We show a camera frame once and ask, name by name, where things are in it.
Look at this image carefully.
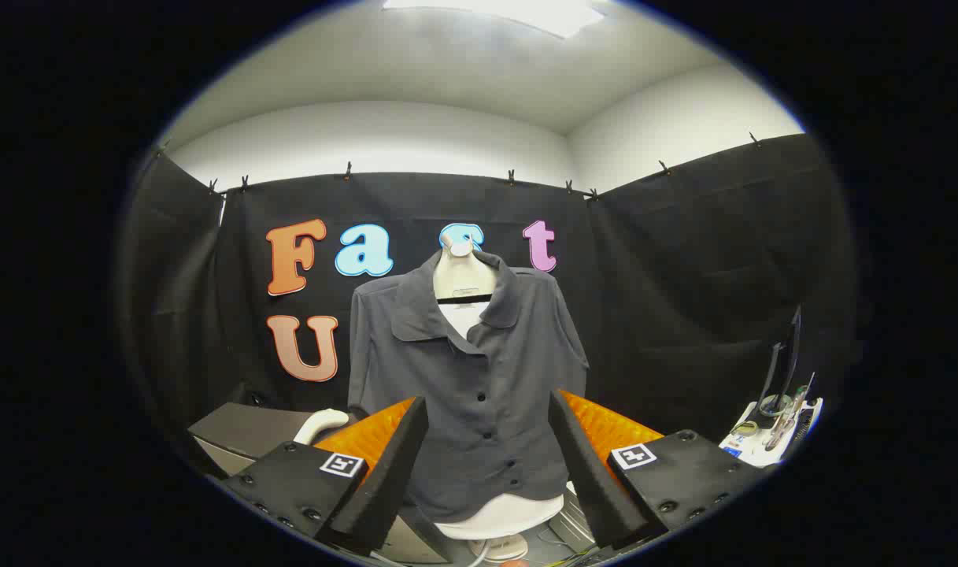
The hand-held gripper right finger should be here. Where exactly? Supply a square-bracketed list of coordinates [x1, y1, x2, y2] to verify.
[548, 388, 767, 550]

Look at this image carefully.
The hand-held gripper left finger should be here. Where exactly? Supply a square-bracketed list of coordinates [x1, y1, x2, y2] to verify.
[220, 396, 430, 556]

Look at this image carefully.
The white garment steamer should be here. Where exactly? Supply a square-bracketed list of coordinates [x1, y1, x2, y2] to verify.
[294, 408, 350, 447]

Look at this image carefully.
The grey button shirt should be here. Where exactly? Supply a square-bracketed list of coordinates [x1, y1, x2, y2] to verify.
[347, 250, 590, 524]

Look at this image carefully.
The grey drawer cabinet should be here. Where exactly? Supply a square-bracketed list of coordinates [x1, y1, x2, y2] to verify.
[187, 402, 452, 564]

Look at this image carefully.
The white tray with small items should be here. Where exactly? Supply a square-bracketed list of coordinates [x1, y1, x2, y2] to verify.
[719, 370, 824, 469]

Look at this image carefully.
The cream mannequin hanger stand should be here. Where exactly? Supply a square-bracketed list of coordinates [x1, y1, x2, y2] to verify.
[434, 232, 564, 561]

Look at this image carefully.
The black upright stand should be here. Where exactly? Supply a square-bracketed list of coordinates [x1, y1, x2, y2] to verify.
[758, 306, 802, 418]

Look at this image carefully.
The row of black clips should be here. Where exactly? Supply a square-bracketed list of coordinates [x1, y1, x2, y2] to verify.
[160, 132, 763, 198]

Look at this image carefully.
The ceiling light panel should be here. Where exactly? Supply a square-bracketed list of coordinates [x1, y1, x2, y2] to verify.
[382, 0, 605, 39]

